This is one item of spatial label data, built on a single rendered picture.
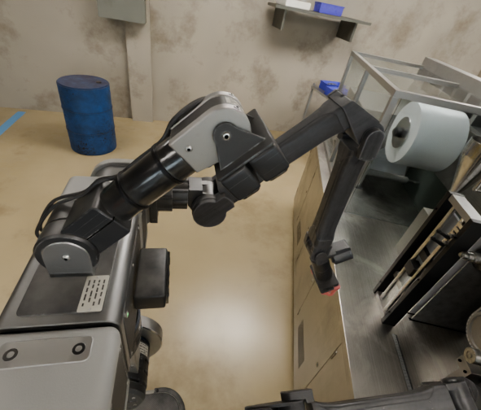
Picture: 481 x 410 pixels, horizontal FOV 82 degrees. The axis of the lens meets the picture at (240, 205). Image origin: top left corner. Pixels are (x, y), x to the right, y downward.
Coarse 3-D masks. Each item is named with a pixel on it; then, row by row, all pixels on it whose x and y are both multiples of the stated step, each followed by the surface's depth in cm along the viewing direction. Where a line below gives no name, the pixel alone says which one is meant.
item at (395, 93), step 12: (348, 60) 219; (360, 60) 188; (396, 60) 214; (372, 72) 158; (396, 72) 168; (408, 72) 170; (360, 84) 176; (384, 84) 137; (456, 84) 167; (396, 96) 124; (408, 96) 123; (420, 96) 122; (456, 108) 123; (468, 108) 122; (480, 108) 121; (384, 120) 130; (324, 144) 238; (336, 144) 200
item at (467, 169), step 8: (464, 160) 110; (472, 160) 107; (464, 168) 111; (472, 168) 108; (480, 168) 107; (456, 176) 116; (464, 176) 112; (472, 176) 110; (480, 176) 109; (456, 184) 117; (464, 184) 114; (472, 184) 114; (424, 208) 131; (424, 216) 129; (416, 224) 134; (408, 232) 139; (416, 232) 133; (400, 240) 144; (408, 240) 138; (400, 248) 142
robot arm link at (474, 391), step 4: (468, 380) 67; (468, 384) 66; (472, 384) 66; (472, 388) 65; (476, 388) 65; (480, 388) 67; (472, 392) 65; (476, 392) 64; (480, 392) 65; (472, 396) 64; (476, 396) 64; (480, 396) 64; (476, 400) 64; (480, 400) 64; (476, 404) 64; (480, 404) 64; (480, 408) 65
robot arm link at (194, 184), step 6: (192, 180) 65; (198, 180) 65; (192, 186) 63; (198, 186) 63; (204, 186) 65; (210, 186) 65; (216, 186) 67; (192, 192) 62; (198, 192) 62; (204, 192) 63; (210, 192) 64; (216, 192) 65; (192, 198) 63
